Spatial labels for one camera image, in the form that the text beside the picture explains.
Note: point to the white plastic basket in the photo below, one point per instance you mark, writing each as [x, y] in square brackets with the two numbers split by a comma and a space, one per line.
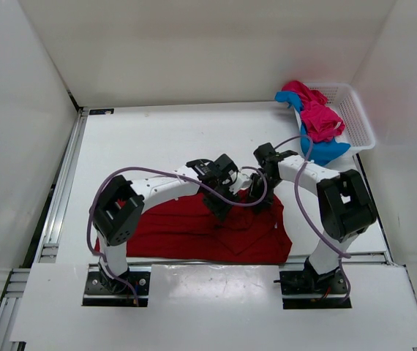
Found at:
[344, 101]

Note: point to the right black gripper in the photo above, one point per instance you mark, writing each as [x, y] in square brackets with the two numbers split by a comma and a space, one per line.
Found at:
[267, 199]

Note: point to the aluminium frame rail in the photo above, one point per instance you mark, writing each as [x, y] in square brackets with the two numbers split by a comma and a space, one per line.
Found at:
[44, 245]

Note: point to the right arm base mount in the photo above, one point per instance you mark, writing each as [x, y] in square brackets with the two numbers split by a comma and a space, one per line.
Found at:
[305, 289]

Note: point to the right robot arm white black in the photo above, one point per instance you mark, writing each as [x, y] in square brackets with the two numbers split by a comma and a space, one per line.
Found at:
[345, 207]

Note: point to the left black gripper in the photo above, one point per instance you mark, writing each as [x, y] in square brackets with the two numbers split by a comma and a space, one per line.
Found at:
[220, 210]

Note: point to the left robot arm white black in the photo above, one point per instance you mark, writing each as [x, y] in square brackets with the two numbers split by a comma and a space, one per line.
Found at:
[131, 192]

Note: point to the pink t-shirt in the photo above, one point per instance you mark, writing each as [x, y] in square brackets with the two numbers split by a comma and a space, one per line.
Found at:
[321, 123]

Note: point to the dark red t-shirt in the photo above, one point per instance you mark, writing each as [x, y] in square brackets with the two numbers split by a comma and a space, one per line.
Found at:
[185, 229]

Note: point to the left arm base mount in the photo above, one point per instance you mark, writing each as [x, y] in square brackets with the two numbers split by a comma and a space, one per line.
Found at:
[100, 291]

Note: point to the blue t-shirt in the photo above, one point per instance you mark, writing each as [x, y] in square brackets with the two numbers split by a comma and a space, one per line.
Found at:
[321, 153]

